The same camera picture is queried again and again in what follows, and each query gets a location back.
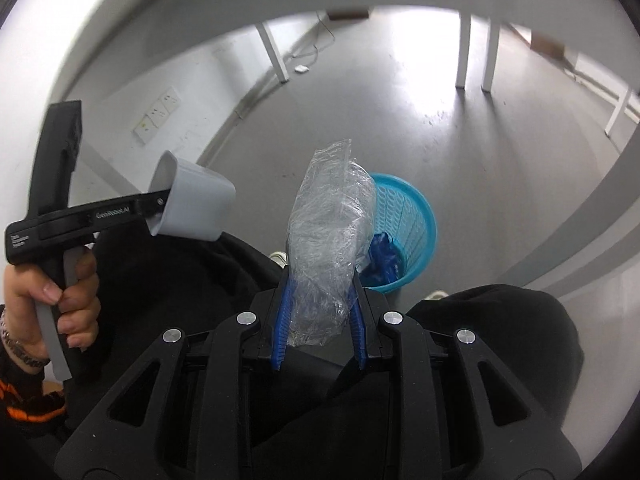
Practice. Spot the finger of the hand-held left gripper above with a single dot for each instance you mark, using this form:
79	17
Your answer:
156	203

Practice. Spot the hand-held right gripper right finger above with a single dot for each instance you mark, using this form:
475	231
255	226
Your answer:
358	332

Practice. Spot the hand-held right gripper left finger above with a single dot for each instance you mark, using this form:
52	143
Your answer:
279	325

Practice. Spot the white plastic cup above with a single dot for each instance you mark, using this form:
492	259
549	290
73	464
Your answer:
197	200

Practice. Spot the clear plastic bag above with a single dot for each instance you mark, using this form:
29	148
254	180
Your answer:
330	240

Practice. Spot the blue plastic basket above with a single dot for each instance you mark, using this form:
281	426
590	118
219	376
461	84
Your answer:
410	220

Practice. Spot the person's left forearm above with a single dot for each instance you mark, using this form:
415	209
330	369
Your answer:
30	400

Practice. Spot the person's left hand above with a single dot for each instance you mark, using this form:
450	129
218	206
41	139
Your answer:
75	305

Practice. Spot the black chair seat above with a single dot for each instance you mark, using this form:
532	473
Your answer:
315	367

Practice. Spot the white left shoe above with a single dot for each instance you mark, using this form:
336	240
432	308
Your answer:
278	258

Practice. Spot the white shoe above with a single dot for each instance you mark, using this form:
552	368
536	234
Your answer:
438	295
278	258

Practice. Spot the person's left leg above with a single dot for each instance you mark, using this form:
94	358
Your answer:
175	280

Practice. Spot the blue plastic bag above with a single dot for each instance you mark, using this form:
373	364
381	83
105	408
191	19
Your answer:
385	255

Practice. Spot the white right shoe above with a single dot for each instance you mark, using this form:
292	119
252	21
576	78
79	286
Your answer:
438	295

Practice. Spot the white table leg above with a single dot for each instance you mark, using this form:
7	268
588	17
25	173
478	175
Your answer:
274	55
619	110
491	60
463	55

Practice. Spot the white power adapter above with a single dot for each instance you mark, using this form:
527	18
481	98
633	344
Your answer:
301	68

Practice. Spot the white table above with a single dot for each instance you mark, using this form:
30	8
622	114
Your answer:
150	0

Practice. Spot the cardboard box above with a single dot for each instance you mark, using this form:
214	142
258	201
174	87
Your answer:
547	44

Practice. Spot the white wall socket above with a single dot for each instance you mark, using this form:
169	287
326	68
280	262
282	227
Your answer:
144	129
171	98
158	114

